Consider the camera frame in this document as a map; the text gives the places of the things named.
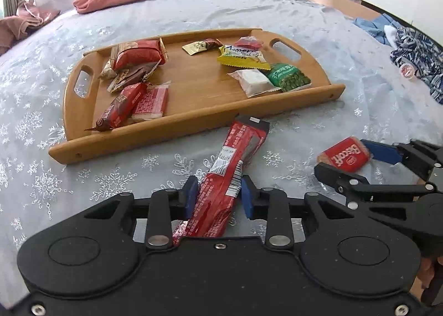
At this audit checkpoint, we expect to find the gold and maroon small packet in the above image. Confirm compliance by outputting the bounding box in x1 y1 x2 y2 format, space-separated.
182 38 225 56

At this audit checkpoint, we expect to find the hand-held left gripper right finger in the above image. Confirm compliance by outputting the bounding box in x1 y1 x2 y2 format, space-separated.
240 176 360 251

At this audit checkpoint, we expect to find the yellow cracker packet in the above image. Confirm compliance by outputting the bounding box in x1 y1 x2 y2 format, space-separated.
217 44 271 71

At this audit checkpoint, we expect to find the red white pastry packet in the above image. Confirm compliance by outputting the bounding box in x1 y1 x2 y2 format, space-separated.
235 35 264 51

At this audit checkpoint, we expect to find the red patterned cake packet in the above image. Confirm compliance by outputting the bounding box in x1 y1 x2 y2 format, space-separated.
131 81 172 120

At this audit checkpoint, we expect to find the dusty pink crumpled cloth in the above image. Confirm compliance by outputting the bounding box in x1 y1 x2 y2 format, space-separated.
0 0 61 57

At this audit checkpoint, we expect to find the red chocolate bar packet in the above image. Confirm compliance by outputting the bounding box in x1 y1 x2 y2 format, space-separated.
85 82 149 132

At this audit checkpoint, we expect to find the pale cookie clear packet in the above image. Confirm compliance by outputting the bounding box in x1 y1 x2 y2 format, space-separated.
98 60 118 80

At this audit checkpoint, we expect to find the red nut snack packet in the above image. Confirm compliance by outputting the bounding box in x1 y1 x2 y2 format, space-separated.
110 36 168 72

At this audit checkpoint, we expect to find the light blue cloth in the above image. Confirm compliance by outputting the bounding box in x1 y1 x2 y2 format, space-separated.
353 13 398 43

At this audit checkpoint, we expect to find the person's right hand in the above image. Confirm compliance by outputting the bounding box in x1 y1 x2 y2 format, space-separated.
420 256 437 289

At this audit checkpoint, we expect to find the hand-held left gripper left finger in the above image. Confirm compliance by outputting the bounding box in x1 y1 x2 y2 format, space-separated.
83 175 199 251

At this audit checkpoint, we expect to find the red caramel biscuit packet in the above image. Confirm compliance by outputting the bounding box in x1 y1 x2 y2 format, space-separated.
318 135 372 173

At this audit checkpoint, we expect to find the dark blue patterned cloth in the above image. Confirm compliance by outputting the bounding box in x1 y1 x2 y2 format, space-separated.
390 25 443 105

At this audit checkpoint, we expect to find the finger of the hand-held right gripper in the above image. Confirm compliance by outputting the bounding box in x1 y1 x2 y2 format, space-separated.
316 162 437 211
362 139 443 180

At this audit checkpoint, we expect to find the brown chocolate snack packet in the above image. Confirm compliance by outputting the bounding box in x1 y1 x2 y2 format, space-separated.
107 61 163 93

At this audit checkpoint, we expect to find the clear packet white cake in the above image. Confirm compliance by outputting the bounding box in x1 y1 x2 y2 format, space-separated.
226 67 282 98

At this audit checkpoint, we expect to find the long red stick packet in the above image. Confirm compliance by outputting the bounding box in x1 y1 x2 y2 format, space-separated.
171 113 271 246

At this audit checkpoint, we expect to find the wooden tray with handles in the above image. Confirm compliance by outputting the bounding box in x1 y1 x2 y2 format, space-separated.
48 28 347 165

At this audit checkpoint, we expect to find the green pea packet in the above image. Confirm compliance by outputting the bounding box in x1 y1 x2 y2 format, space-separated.
267 63 311 93

